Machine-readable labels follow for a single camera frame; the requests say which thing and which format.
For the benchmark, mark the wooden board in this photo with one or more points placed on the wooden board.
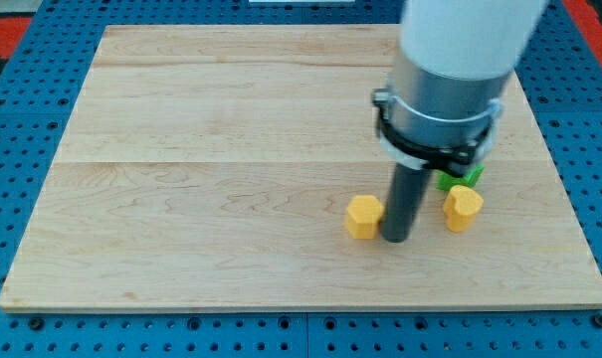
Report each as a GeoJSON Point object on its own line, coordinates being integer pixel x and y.
{"type": "Point", "coordinates": [208, 169]}

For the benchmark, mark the yellow hexagon block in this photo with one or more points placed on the yellow hexagon block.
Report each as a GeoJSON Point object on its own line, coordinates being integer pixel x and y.
{"type": "Point", "coordinates": [362, 217]}

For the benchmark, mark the yellow heart block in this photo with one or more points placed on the yellow heart block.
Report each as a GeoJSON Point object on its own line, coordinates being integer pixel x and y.
{"type": "Point", "coordinates": [461, 207]}

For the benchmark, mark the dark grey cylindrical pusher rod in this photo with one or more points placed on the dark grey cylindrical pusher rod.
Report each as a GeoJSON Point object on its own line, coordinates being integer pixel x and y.
{"type": "Point", "coordinates": [405, 195]}

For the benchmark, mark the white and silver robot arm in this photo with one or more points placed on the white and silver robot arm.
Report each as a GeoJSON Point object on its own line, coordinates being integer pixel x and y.
{"type": "Point", "coordinates": [441, 105]}

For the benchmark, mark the green block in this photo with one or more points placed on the green block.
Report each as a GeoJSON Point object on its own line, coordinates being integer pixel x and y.
{"type": "Point", "coordinates": [470, 179]}

